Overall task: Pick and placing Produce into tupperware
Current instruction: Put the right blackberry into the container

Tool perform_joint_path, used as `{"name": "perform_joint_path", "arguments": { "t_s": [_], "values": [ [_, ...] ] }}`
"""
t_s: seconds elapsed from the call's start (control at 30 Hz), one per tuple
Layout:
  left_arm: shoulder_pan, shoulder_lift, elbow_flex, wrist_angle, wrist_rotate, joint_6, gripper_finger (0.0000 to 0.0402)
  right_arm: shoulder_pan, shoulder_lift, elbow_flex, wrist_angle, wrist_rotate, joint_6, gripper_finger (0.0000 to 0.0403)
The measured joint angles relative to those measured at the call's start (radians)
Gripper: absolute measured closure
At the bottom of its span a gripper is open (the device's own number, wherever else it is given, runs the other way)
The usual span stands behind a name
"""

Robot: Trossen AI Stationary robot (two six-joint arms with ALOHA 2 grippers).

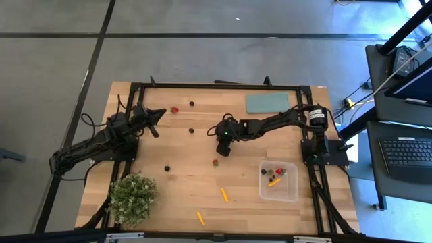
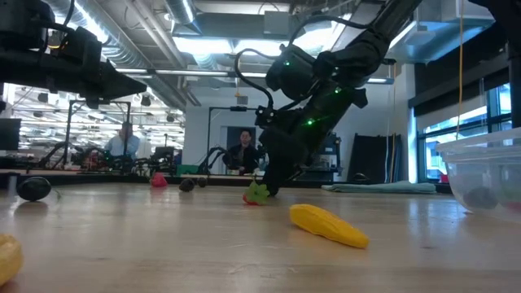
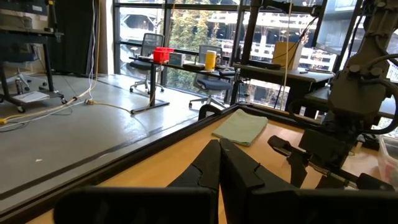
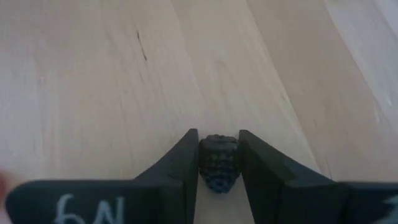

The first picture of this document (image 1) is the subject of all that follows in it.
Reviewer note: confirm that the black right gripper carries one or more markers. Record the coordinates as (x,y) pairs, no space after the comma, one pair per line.
(229,128)

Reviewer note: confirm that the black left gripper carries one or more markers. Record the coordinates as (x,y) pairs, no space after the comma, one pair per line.
(141,117)

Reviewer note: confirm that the yellow elongated toy vegetable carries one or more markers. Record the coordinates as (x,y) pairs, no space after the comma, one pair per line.
(200,218)
(274,182)
(224,195)

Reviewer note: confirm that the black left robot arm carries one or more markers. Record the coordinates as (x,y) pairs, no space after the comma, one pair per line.
(84,148)

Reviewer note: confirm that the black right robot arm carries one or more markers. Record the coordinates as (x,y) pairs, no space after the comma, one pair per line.
(270,123)

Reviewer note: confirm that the clear plastic tupperware container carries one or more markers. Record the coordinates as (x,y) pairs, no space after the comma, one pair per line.
(285,192)

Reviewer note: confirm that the folded teal cloth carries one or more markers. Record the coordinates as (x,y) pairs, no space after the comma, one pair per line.
(266,103)

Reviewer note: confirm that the green artificial potted plant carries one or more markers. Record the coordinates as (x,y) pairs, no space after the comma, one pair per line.
(132,199)

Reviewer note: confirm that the white paper sheet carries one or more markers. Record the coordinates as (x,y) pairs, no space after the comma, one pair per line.
(354,156)

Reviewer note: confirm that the yellow power plug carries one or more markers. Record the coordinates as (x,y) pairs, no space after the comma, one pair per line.
(350,103)

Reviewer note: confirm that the grey chair base leg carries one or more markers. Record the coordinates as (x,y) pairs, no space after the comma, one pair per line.
(10,155)

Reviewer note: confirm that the dark grey desk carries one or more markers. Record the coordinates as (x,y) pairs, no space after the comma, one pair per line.
(398,192)
(381,87)

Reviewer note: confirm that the black keyboard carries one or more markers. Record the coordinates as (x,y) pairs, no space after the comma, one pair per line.
(408,158)

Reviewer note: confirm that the black power adapter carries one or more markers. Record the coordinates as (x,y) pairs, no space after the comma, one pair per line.
(401,60)

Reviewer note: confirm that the black diagonal pole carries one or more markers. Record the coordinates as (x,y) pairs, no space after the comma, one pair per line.
(405,28)

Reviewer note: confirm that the black aluminium table frame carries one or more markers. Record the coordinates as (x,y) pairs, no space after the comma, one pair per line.
(219,86)

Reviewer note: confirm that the black camera mount beam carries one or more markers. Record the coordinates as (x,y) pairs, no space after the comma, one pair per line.
(50,237)

